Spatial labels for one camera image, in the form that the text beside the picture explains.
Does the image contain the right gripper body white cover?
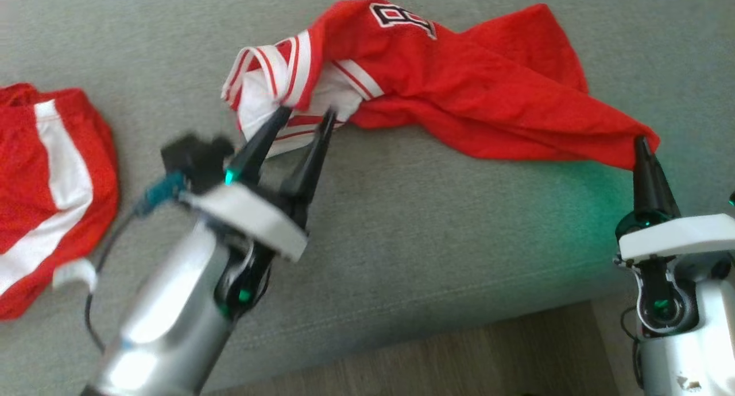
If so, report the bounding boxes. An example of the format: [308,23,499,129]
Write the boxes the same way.
[614,212,735,335]

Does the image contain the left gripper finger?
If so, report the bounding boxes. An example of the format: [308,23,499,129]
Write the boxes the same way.
[227,106,292,185]
[281,110,336,210]

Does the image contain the grey sofa seat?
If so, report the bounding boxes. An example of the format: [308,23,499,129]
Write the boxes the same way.
[0,0,735,396]

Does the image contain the red Bulls basketball jersey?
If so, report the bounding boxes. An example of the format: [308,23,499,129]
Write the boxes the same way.
[221,0,661,173]

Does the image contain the red shorts with white stripe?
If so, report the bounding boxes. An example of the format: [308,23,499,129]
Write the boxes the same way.
[0,83,120,322]

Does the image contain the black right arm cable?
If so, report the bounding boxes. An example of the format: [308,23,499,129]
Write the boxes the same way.
[620,305,645,388]

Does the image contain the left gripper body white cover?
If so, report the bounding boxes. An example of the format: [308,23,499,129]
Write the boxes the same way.
[181,184,308,320]

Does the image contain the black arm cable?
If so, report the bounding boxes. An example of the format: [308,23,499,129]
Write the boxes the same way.
[84,209,140,352]
[620,305,645,388]

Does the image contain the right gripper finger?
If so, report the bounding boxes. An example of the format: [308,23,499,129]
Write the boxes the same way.
[640,135,681,218]
[633,135,658,218]

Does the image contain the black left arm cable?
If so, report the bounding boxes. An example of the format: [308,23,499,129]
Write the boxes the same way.
[84,209,140,352]

